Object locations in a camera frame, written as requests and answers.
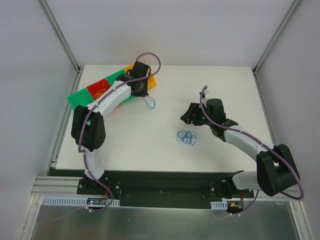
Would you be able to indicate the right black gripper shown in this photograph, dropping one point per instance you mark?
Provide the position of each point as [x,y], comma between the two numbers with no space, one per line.
[193,115]

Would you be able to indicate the red plastic bin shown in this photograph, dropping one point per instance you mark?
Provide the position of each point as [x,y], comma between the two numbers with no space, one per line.
[98,88]

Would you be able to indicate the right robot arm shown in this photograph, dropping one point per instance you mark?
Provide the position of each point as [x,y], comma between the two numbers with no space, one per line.
[275,167]

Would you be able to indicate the green plastic bin lower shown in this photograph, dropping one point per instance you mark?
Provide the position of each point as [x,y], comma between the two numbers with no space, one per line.
[81,97]

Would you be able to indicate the left white cable duct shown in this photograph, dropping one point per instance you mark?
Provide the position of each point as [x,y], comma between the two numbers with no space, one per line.
[72,201]

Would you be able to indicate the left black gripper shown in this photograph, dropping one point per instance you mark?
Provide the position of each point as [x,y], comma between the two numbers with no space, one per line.
[141,69]

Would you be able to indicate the aluminium frame post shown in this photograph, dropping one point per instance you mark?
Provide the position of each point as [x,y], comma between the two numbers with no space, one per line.
[277,34]
[59,34]

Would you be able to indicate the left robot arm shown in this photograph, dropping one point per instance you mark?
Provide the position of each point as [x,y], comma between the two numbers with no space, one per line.
[88,126]

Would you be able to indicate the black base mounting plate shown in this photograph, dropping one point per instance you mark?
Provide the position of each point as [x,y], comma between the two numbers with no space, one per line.
[181,190]

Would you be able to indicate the green plastic bin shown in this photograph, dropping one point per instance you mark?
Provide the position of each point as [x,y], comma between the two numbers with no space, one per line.
[112,77]
[81,97]

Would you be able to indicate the green plastic bin upper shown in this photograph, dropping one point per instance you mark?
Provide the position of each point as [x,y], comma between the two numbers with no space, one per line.
[112,77]

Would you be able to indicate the right aluminium frame post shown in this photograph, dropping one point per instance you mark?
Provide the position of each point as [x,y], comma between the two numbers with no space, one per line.
[277,34]

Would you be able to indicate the orange plastic bin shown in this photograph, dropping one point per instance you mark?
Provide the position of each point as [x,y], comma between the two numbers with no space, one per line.
[151,82]

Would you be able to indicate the right white cable duct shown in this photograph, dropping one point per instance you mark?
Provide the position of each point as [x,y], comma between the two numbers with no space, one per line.
[219,205]

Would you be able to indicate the left aluminium frame post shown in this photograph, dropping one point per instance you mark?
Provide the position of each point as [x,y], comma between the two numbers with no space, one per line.
[59,34]

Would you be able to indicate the white cable duct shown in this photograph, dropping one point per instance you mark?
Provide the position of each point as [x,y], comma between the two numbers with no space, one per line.
[219,205]
[72,201]

